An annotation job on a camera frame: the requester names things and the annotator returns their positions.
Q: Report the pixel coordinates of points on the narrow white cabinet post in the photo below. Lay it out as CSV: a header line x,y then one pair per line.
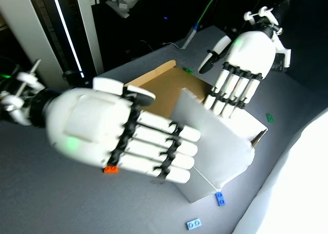
x,y
87,26

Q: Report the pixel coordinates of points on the wide white cabinet panel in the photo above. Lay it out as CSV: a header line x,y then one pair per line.
x,y
23,26

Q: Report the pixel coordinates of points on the orange two-stud toy brick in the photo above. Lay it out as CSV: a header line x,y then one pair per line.
x,y
111,170

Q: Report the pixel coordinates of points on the brown cardboard box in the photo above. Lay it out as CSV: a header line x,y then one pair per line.
x,y
217,141

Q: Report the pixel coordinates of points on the light blue toy brick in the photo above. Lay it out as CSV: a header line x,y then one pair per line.
x,y
194,224

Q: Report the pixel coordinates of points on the grey table cloth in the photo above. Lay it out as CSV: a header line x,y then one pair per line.
x,y
64,198

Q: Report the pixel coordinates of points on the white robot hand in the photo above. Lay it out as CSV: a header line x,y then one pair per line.
x,y
251,52
84,121

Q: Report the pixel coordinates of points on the green toy brick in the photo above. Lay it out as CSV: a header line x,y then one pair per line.
x,y
188,70
269,118

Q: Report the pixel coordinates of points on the white light strip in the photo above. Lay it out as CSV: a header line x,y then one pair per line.
x,y
67,34

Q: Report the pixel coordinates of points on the white backdrop cloth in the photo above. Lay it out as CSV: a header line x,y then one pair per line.
x,y
294,188

